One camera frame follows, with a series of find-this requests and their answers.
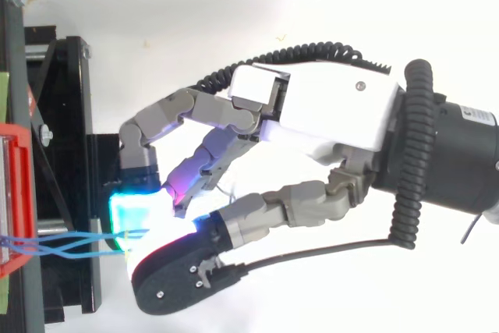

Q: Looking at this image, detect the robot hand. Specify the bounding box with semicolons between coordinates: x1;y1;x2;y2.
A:
108;58;406;317

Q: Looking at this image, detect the blue cable bundle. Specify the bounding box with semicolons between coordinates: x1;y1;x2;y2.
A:
0;228;151;261

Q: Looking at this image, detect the black stand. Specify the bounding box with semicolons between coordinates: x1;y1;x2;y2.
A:
0;0;122;333

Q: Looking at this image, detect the red bin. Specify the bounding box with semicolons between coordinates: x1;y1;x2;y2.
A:
0;122;39;280

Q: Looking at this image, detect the thin black cable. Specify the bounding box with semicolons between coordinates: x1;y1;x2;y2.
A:
241;238;395;274

